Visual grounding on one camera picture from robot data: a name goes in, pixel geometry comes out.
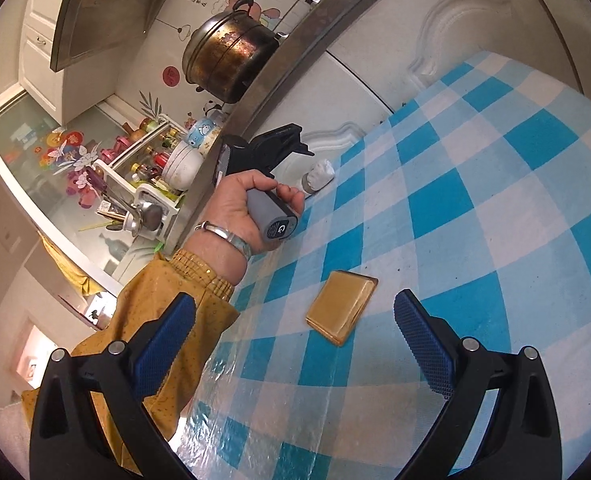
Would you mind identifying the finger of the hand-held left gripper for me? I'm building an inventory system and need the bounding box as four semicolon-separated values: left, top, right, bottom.
274;139;317;179
253;122;304;154

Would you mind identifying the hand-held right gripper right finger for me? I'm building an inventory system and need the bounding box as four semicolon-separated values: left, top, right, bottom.
394;288;563;480

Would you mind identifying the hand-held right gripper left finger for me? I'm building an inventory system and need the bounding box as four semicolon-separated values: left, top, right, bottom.
30;291;196;480

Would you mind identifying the amber soap bar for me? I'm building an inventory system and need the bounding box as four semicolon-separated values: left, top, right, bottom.
305;270;379;347

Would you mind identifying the person's left forearm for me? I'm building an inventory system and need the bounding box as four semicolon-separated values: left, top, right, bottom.
20;230;251;478

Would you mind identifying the person's left hand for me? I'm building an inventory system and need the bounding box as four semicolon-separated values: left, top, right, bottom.
196;170;306;262

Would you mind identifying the silver bangle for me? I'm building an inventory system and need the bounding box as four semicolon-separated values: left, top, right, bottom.
196;220;252;261

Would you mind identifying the steel countertop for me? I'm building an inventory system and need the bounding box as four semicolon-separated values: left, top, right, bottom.
173;0;426;261

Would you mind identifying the white cabinet door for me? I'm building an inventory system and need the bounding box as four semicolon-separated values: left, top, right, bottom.
253;52;391;196
325;0;583;111

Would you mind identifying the blue white cartoon cup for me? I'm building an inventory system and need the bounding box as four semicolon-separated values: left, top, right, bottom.
186;117;221;156

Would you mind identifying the stained steel pot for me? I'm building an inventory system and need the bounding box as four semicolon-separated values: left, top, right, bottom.
182;0;282;105

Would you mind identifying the white ceramic bowl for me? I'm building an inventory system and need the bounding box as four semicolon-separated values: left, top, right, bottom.
166;142;206;191

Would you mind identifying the yellow hanging cloth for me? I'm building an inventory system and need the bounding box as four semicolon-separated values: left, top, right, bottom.
40;237;104;298

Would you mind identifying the steel ladle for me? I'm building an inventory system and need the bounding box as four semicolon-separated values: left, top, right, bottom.
126;200;164;237

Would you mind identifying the blue white checkered tablecloth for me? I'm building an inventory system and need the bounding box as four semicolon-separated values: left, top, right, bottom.
176;50;591;480

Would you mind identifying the steel range hood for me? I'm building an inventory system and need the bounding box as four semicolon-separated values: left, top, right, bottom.
50;0;176;72

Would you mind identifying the window with flower stickers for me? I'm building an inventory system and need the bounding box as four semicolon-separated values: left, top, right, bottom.
0;87;186;296

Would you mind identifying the white wall cupboard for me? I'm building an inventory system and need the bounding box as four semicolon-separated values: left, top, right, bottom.
18;0;76;116

